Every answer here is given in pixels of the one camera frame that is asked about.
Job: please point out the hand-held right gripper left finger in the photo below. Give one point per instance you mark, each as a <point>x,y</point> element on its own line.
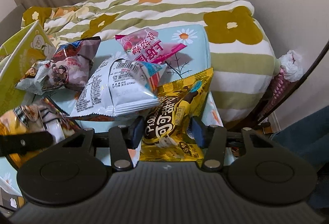
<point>136,134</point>

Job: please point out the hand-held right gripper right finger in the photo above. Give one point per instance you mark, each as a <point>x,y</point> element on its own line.
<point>198,132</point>

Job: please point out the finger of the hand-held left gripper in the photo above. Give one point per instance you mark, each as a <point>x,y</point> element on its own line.
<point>25,142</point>

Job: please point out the orange striped snack packet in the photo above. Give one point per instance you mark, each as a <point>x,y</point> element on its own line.
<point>33,117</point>

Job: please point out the yellow chocolate snack packet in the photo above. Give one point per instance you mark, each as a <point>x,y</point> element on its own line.
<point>169,110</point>

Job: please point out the yellow-green cardboard box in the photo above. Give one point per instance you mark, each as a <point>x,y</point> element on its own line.
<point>15,59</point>

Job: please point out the white snack packet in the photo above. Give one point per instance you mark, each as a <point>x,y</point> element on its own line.
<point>120,90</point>

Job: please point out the silver snack packet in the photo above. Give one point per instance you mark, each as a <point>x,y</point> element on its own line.
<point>28,80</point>

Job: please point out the striped floral blanket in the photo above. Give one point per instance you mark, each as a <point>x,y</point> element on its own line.
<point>231,59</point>

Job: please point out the pink snack packet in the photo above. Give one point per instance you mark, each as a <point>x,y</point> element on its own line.
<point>151,46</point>

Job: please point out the purple cartoon figures snack packet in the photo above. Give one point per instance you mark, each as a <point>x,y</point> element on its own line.
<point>72,64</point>

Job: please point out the person's jeans-clad leg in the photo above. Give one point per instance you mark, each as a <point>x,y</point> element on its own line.
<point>305,131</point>

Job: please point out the white plastic bag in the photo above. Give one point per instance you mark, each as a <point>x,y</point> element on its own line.
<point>291,66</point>

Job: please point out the grey bed headboard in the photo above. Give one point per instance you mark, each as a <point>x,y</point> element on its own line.
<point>10,21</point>

